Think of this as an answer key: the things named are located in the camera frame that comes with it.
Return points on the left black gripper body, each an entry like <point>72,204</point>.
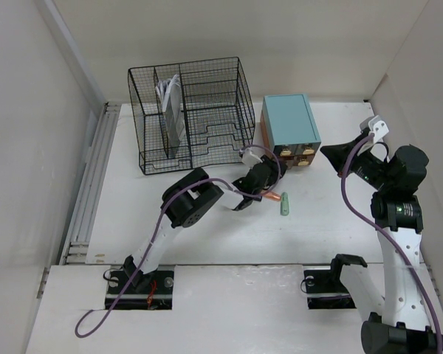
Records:
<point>272,179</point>

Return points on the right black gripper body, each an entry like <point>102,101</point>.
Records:
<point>372,170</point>

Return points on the orange highlighter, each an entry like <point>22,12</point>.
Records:
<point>272,196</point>

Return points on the green highlighter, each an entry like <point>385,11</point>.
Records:
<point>284,204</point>

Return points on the grey booklet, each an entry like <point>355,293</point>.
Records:
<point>169,92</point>

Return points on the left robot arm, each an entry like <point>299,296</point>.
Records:
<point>188,200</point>

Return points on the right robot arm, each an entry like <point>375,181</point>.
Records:
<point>402,319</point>

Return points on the teal drawer box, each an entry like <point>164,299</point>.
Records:
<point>289,130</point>

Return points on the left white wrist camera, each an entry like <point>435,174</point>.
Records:
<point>249,158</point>

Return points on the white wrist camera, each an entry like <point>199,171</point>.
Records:
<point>249,158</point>
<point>376,128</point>

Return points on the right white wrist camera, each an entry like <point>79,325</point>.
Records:
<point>376,128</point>

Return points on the black wire mesh organizer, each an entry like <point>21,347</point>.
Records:
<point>217,112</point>

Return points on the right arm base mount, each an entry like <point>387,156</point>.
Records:
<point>323,287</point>

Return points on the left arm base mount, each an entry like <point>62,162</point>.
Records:
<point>156,293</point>

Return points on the aluminium rail frame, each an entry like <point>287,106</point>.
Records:
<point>74,244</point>

